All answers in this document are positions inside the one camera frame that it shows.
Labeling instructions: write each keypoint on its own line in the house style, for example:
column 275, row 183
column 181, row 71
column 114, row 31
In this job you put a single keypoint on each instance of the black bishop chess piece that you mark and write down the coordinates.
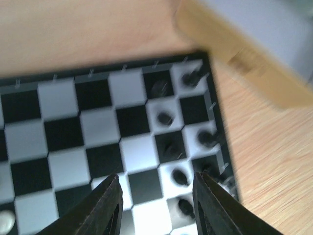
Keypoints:
column 208, row 140

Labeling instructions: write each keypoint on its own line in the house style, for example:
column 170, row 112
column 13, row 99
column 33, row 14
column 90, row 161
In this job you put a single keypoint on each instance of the gold tin box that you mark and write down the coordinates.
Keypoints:
column 268, row 42

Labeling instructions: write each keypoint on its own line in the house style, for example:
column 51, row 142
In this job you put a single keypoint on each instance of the black queen chess piece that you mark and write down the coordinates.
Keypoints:
column 211, row 171

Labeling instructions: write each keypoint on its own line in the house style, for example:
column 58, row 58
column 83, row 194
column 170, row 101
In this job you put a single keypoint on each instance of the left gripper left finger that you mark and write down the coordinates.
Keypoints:
column 100, row 213

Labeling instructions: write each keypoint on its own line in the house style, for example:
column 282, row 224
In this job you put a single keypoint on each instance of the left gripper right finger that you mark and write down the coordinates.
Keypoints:
column 218, row 213

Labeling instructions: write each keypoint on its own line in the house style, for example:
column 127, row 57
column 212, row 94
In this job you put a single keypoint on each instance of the black silver chess board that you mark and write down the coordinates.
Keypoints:
column 63, row 133

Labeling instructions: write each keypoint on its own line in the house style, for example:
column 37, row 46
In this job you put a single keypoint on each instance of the black rook chess piece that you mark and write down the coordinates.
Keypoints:
column 193, row 78

